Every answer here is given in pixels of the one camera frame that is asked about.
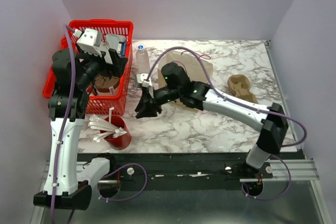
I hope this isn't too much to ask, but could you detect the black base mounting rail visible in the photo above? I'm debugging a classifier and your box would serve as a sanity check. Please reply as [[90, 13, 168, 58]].
[[77, 153, 273, 192]]

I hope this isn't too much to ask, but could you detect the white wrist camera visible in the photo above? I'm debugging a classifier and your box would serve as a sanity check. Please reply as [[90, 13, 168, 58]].
[[136, 73, 154, 97], [73, 28, 109, 58]]

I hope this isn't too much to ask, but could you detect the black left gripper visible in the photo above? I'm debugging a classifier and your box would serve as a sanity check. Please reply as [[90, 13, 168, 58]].
[[76, 40, 128, 89]]

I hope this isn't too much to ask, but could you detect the pink and beige paper bag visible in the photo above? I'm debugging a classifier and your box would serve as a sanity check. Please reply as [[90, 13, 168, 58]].
[[157, 50, 214, 113]]

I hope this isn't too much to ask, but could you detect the red cylindrical straw holder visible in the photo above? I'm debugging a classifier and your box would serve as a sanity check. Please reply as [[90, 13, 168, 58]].
[[104, 115, 131, 151]]

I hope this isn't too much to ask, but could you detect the blue book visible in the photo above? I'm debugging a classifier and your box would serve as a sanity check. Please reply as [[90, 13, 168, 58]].
[[118, 41, 128, 58]]

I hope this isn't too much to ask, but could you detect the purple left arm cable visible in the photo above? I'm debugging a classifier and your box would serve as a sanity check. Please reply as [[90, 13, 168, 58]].
[[49, 24, 148, 224]]

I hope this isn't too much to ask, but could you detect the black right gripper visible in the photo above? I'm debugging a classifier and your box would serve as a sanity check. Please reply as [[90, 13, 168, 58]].
[[135, 85, 182, 119]]

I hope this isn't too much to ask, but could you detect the clear plastic water bottle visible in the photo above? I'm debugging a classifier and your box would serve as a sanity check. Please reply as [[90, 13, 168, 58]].
[[135, 45, 150, 74]]

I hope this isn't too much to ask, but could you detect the brown cardboard cup carrier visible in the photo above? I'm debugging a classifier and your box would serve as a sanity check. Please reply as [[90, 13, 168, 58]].
[[227, 74, 258, 104]]

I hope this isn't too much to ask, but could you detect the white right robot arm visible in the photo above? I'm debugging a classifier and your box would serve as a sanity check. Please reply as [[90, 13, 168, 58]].
[[135, 62, 288, 178]]

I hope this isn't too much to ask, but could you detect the red plastic shopping basket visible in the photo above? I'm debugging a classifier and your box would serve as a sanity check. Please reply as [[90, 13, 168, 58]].
[[43, 19, 134, 116]]

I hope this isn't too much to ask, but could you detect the aluminium frame rail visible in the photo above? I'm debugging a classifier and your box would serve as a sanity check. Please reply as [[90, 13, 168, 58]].
[[41, 159, 319, 187]]

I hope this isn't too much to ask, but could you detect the grey cloth pouch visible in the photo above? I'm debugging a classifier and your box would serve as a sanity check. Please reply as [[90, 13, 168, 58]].
[[106, 34, 127, 51]]

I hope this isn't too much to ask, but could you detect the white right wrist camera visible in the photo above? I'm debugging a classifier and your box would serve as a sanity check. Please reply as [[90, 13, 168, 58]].
[[136, 73, 154, 97]]

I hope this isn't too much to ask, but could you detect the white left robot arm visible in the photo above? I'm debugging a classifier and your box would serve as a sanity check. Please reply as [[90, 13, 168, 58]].
[[33, 48, 128, 210]]

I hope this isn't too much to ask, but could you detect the brown round lidded box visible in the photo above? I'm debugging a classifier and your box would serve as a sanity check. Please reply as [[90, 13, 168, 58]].
[[94, 76, 120, 96]]

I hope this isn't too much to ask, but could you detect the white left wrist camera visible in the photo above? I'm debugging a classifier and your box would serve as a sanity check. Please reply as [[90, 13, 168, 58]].
[[73, 28, 109, 58]]

